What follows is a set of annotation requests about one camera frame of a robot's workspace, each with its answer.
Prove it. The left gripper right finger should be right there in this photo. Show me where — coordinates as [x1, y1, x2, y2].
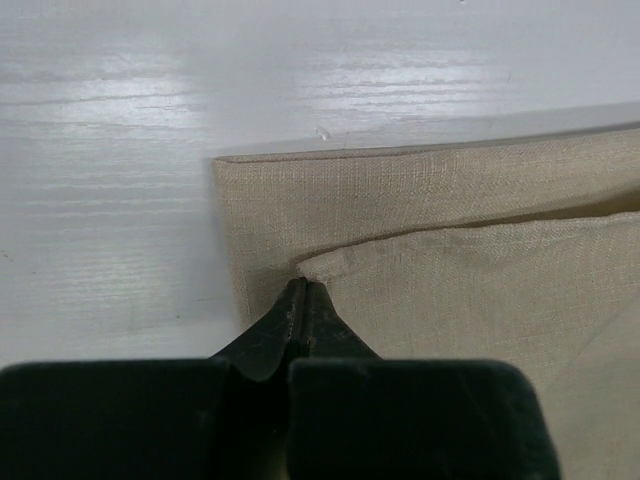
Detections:
[288, 283, 561, 479]

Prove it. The beige cloth napkin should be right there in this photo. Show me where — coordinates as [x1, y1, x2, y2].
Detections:
[212, 128, 639, 479]

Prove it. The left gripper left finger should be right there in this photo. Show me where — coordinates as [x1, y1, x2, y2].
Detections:
[1, 279, 306, 479]

